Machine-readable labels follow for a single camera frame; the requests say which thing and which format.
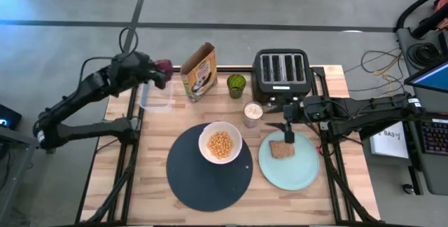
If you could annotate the dark woven round placemat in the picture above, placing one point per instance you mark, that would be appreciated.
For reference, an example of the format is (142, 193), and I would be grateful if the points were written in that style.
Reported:
(196, 185)

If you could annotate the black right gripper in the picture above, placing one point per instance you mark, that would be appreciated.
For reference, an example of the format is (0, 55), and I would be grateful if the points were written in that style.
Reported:
(293, 113)

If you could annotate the yellow cereal puffs heap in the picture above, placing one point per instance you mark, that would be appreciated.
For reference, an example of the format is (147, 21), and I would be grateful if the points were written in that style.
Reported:
(220, 145)

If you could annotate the brown toast slice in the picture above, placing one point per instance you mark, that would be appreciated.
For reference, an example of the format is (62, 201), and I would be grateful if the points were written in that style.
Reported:
(280, 150)

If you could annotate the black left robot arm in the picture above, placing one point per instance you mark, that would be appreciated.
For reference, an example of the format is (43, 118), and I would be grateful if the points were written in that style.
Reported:
(77, 92)

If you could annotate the clear plastic container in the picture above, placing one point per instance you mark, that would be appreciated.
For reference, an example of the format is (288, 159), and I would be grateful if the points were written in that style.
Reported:
(155, 99)

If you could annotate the black four-slot toaster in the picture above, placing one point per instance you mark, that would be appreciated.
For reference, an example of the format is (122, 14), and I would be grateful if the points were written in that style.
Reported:
(280, 88)

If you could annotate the black device with blue light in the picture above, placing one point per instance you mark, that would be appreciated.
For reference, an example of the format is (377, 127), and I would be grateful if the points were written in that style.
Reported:
(7, 116)

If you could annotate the white paper sheet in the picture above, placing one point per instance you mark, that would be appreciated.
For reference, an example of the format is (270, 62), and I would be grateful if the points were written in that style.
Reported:
(388, 141)

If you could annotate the grey side desk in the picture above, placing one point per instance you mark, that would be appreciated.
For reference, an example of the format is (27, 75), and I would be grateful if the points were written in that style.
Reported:
(437, 171)

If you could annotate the orange cardboard cereal box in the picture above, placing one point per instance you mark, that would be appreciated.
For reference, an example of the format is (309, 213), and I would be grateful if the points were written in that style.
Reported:
(201, 76)

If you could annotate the light blue round plate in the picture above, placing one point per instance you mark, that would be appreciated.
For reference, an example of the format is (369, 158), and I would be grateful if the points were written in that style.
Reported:
(294, 174)

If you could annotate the green drinking cup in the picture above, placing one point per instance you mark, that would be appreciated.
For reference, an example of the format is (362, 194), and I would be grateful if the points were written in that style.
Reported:
(236, 85)

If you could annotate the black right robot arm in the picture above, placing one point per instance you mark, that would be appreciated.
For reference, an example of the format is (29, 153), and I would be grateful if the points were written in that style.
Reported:
(367, 111)

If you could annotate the laptop with blue screen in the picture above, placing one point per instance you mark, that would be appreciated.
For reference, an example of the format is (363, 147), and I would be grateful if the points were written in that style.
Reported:
(432, 78)

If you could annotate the glass of milk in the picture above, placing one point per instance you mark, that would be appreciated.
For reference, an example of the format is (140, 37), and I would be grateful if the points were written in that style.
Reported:
(253, 113)

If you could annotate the white ceramic bowl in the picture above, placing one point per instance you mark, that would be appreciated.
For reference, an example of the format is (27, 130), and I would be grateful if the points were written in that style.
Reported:
(204, 139)

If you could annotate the black backlit keyboard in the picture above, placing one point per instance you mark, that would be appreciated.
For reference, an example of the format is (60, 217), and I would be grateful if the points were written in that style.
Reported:
(435, 137)

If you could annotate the dark red fruit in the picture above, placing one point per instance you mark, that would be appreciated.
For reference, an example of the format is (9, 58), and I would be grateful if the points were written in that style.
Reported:
(164, 66)

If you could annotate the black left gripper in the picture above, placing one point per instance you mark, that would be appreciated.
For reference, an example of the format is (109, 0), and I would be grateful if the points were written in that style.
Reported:
(131, 71)

